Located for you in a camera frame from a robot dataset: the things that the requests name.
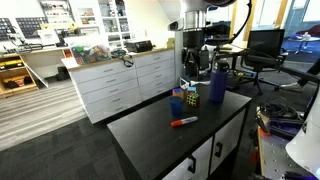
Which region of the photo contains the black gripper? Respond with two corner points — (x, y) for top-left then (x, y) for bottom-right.
(181, 29), (211, 79)

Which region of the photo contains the orange capped white marker pen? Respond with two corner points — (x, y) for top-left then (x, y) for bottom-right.
(170, 115), (199, 128)

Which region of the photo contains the blue plastic cup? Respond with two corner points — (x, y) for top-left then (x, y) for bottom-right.
(167, 95), (185, 117)

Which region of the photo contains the small blue red puzzle cube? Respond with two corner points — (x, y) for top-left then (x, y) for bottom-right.
(186, 85), (198, 96)

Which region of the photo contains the blue bottle with black lid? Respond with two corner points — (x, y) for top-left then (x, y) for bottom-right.
(208, 58), (231, 104)

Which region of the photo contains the black green Rubik's cube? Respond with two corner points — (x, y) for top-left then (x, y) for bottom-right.
(185, 92), (202, 108)

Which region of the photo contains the black electronic box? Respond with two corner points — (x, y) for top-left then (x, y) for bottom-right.
(125, 39), (154, 54)

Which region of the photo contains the black office chair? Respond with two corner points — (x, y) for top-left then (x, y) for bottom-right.
(239, 28), (290, 96)

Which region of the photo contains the black cabinet with white doors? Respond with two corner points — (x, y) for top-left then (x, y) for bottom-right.
(106, 84), (253, 180)

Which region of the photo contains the white drawer cabinet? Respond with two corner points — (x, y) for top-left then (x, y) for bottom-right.
(67, 47), (176, 125)

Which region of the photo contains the clear bag of colourful toys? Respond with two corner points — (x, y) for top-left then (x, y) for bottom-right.
(70, 43), (112, 66)

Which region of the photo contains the white shelf unit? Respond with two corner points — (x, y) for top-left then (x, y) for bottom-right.
(67, 0), (133, 43)

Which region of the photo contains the round grey table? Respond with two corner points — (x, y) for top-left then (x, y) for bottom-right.
(287, 31), (320, 56)

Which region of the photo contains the black blue device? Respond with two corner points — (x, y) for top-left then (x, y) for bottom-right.
(265, 117), (307, 141)

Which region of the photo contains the metal breadboard robot table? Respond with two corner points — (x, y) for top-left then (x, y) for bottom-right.
(255, 113), (320, 180)

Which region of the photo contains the white paper sign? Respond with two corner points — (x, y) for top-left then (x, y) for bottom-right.
(36, 28), (61, 46)

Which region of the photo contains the dark pegboard with tools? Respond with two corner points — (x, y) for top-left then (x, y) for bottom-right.
(0, 16), (50, 40)

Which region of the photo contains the wooden workbench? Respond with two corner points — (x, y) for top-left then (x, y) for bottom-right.
(0, 45), (73, 100)

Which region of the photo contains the black looped cable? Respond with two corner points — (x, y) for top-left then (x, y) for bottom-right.
(120, 52), (135, 69)

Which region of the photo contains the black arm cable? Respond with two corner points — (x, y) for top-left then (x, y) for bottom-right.
(229, 0), (253, 45)

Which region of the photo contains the black cabinet door handle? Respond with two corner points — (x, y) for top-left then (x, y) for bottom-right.
(214, 141), (224, 159)
(187, 154), (197, 175)

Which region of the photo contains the coil of black cables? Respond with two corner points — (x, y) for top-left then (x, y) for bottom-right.
(258, 96), (300, 121)

